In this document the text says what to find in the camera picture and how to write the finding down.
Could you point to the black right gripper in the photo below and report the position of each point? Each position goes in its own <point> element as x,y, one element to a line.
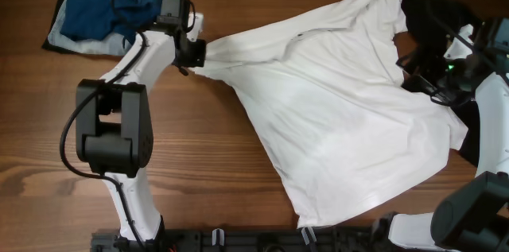
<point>450,96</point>

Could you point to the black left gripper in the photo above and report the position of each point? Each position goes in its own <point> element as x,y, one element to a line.
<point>199,56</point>

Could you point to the white Puma t-shirt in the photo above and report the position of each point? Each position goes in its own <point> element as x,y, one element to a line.
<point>325,97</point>

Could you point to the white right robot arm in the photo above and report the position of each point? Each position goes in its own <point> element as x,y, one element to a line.
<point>468,219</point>

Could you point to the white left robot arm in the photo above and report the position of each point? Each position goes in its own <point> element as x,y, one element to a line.
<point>114,133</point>

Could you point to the black garment with logo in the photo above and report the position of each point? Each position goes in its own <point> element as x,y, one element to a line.
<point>433,24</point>

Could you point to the black folded garment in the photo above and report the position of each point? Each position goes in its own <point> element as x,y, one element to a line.
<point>113,45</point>

